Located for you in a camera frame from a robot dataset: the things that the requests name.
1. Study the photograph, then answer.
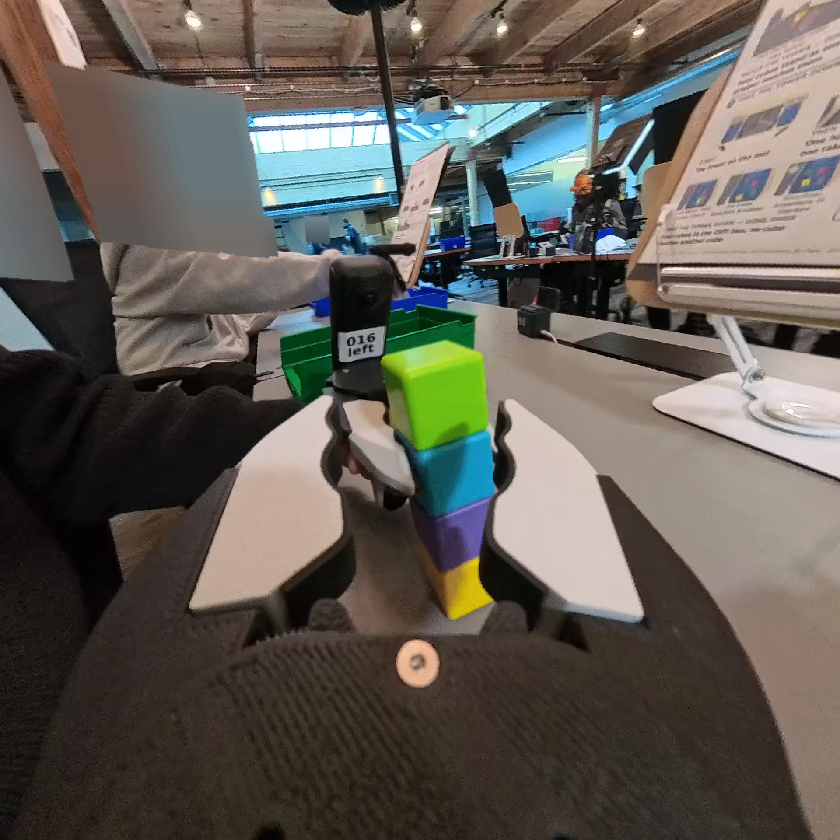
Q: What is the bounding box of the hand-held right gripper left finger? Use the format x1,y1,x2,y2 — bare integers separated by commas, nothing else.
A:
188,395,357,631

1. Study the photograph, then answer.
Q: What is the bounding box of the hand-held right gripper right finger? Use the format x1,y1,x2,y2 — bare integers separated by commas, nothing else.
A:
479,400,645,631

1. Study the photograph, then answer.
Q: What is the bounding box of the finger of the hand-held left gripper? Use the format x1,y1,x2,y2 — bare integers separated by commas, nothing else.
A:
341,399,416,497

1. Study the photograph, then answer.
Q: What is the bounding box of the lime green magnetic cube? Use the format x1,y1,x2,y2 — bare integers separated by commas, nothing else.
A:
381,340,490,450

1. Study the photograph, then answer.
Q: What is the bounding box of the green plastic bin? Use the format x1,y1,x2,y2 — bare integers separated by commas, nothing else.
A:
280,304,476,404

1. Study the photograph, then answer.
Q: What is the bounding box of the blue magnetic cube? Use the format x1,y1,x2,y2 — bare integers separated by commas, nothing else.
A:
397,430,496,516

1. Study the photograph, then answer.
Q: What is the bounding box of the purple magnetic cube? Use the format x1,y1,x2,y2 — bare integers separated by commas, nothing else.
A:
410,495,490,572

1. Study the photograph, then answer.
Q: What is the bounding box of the yellow magnetic cube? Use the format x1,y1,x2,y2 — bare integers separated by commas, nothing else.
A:
427,558,494,620

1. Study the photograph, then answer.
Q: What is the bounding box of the person's left forearm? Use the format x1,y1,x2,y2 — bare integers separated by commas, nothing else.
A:
0,348,303,526

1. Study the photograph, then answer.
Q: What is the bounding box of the blue plastic bin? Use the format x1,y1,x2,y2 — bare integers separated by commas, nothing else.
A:
310,285,449,319

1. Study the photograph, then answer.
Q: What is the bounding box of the tall instruction board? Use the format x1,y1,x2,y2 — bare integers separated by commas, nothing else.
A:
392,143,454,286

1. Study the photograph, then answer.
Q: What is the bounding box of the distant wooden board stand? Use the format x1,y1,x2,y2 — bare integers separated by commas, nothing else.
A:
493,203,525,257

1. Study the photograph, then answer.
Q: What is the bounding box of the long wooden desk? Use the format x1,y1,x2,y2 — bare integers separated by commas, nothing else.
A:
462,248,637,309

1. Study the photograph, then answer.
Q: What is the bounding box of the closed grey laptop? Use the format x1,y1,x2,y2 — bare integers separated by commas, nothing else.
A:
574,332,719,382

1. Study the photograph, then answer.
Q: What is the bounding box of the white ceiling projector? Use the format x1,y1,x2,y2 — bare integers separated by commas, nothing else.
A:
410,79,454,126

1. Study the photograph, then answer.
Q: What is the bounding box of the person's black sweater torso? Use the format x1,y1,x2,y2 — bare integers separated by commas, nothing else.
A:
0,472,126,834

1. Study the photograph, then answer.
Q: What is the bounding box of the black labelled chair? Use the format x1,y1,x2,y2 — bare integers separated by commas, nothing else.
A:
0,239,119,382

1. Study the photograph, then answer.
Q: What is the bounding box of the instruction sheet on stand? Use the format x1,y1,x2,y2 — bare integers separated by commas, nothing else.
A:
626,0,840,329

